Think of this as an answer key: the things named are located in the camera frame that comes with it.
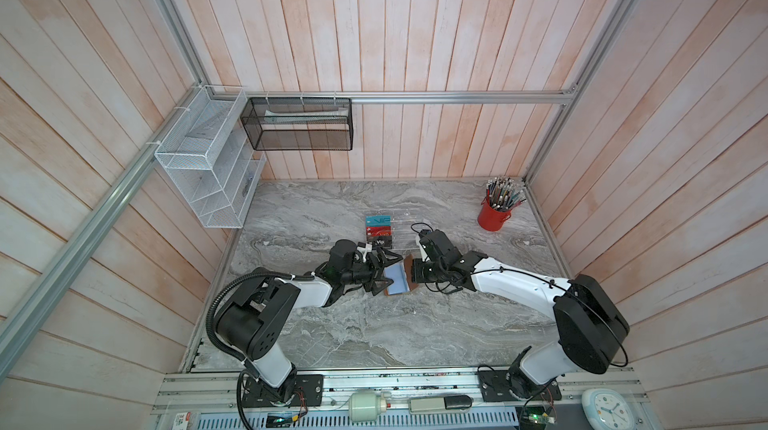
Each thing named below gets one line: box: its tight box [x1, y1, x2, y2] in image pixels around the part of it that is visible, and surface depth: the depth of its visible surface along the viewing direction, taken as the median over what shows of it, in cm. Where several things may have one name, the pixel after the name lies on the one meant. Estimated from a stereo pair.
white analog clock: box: [581, 388, 636, 430], surface depth 70 cm
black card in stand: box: [367, 235, 393, 249], surface depth 100 cm
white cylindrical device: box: [349, 392, 387, 423], surface depth 66 cm
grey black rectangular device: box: [409, 396, 473, 414], surface depth 69 cm
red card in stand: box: [366, 226, 391, 237], surface depth 100 cm
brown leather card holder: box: [384, 254, 419, 296], surface depth 92 cm
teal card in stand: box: [366, 215, 391, 227], surface depth 100 cm
